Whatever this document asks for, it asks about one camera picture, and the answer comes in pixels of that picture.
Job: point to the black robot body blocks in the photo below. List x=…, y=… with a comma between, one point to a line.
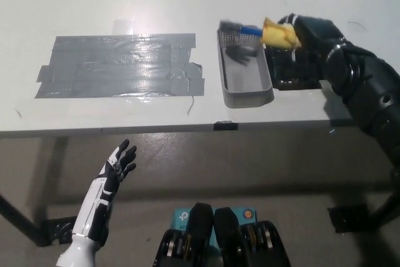
x=228, y=242

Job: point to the claw hammer with yellow wrap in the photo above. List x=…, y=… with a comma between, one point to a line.
x=276, y=35

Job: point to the teal router box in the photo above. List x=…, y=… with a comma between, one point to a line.
x=182, y=217

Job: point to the grey duct tape patch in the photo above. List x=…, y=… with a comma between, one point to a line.
x=125, y=70

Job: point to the grey plastic basket container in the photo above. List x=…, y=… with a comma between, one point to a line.
x=247, y=82

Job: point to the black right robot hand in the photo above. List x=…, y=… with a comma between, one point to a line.
x=315, y=32

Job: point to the white and black left hand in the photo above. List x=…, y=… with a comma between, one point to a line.
x=101, y=192

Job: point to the black table leg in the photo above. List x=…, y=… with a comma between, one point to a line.
x=22, y=220
x=386, y=214

